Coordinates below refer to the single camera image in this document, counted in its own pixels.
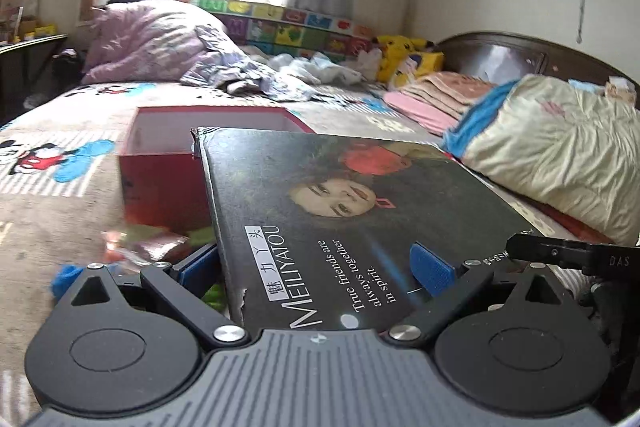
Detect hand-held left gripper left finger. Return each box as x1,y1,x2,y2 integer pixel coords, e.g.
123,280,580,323
70,244,248,349

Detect pile of colourful clay packets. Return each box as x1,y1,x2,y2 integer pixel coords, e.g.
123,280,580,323
100,224,226,313

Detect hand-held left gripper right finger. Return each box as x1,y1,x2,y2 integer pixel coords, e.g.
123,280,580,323
384,243,572,349

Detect colourful foam wall mat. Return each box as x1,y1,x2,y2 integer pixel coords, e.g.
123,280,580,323
167,0,376,62

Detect dark wooden headboard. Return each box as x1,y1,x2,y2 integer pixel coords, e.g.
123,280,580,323
435,32,640,95

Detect pink pillow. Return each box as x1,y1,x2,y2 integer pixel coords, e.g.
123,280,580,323
384,91,458,136

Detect framed picture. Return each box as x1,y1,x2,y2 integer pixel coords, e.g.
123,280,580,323
0,0,43,40

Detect yellow plush toy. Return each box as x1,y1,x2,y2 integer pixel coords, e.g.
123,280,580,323
375,34,446,85

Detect peach folded blanket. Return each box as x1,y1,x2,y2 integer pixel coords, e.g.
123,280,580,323
402,72,501,120

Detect lilac quilt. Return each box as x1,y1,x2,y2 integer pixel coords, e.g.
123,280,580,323
80,0,246,85

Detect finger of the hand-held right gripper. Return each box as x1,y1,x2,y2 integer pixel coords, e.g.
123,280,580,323
505,232,596,270

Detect red cardboard box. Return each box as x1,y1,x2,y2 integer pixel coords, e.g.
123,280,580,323
117,104,316,233

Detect yellow boxes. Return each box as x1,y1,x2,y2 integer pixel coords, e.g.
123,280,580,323
20,21,57,40

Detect white rabbit plush toy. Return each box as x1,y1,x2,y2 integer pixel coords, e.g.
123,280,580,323
357,49,383,80

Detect blue plastic toy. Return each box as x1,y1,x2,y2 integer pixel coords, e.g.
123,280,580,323
50,264,86,300

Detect dark clothes heap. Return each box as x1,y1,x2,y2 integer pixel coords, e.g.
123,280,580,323
52,48,83,85

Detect dark portrait print box lid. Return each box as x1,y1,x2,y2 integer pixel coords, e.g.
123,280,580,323
190,127,551,335

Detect white crumpled cloths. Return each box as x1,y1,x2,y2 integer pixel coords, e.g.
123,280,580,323
270,52,366,85

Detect dark side desk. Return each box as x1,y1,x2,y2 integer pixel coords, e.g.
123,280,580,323
0,33,68,122

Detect grey crumpled clothes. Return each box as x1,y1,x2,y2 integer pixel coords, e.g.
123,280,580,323
180,27,326,102

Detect cream quilt with blue edge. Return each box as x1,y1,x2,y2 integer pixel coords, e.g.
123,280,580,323
442,74,640,248

